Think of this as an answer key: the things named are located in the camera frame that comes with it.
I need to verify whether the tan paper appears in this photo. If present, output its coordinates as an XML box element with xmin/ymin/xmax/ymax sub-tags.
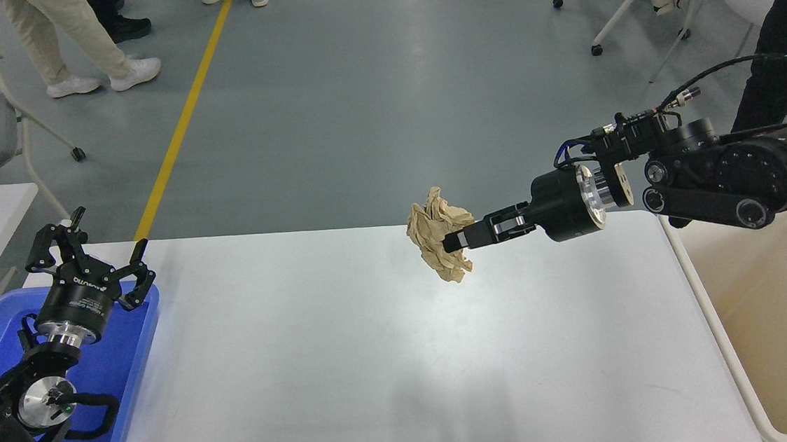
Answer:
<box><xmin>403</xmin><ymin>184</ymin><xmax>481</xmax><ymax>288</ymax></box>

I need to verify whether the blue plastic tray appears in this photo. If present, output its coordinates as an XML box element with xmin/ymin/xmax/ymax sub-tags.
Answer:
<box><xmin>0</xmin><ymin>278</ymin><xmax>172</xmax><ymax>442</ymax></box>

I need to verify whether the large pale plastic bin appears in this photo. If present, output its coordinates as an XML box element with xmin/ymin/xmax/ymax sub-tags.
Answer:
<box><xmin>658</xmin><ymin>204</ymin><xmax>787</xmax><ymax>442</ymax></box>

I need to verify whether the yellow floor tape line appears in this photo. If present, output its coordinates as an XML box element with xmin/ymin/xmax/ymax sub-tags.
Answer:
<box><xmin>114</xmin><ymin>0</ymin><xmax>256</xmax><ymax>244</ymax></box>

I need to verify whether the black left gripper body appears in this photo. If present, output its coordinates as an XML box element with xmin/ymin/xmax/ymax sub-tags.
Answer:
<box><xmin>31</xmin><ymin>267</ymin><xmax>127</xmax><ymax>347</ymax></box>

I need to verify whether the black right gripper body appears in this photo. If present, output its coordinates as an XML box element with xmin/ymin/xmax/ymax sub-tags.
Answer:
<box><xmin>528</xmin><ymin>163</ymin><xmax>590</xmax><ymax>245</ymax></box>

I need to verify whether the white wheeled chair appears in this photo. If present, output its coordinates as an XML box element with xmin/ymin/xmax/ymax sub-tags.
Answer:
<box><xmin>552</xmin><ymin>0</ymin><xmax>693</xmax><ymax>60</ymax></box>

